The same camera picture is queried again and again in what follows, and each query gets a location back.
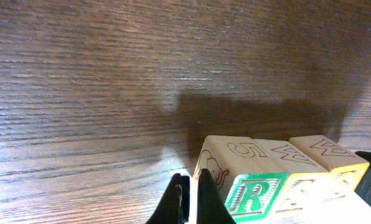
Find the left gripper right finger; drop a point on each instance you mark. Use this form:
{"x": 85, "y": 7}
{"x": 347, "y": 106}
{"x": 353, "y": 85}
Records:
{"x": 210, "y": 208}

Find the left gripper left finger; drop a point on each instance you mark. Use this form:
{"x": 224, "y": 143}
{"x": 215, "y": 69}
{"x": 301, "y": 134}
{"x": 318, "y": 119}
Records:
{"x": 174, "y": 205}

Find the yellow S block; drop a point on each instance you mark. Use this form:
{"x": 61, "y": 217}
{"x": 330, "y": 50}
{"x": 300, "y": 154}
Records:
{"x": 345, "y": 167}
{"x": 308, "y": 184}

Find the green R block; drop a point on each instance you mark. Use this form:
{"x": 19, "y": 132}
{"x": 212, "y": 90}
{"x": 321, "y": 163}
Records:
{"x": 246, "y": 177}

